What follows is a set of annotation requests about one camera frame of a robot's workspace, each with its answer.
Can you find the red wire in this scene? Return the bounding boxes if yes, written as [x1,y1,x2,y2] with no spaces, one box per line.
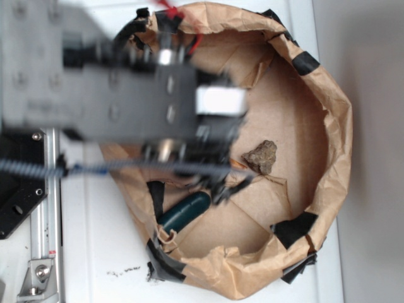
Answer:
[154,0,205,56]

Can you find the brown paper bag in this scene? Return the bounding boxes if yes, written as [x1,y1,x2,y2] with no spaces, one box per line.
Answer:
[112,2,353,300]

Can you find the blue white braided cable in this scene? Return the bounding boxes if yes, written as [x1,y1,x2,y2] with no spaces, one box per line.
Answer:
[0,159,234,179]

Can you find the dark green plastic pickle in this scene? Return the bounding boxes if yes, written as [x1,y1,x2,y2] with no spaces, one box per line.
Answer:
[157,191,211,234]

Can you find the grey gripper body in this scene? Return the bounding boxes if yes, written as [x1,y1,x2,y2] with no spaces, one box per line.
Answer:
[1,1,247,145]

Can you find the brown rock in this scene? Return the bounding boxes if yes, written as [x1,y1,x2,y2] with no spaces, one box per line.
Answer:
[242,140,277,175]

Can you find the black octagonal mount plate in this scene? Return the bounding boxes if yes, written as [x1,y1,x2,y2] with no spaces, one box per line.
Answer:
[1,131,47,240]

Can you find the metal corner bracket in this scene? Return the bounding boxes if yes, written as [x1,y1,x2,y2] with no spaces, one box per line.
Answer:
[17,258,59,302]

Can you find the aluminium extrusion rail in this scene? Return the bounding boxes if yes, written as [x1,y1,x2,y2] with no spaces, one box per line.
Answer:
[30,128,66,303]

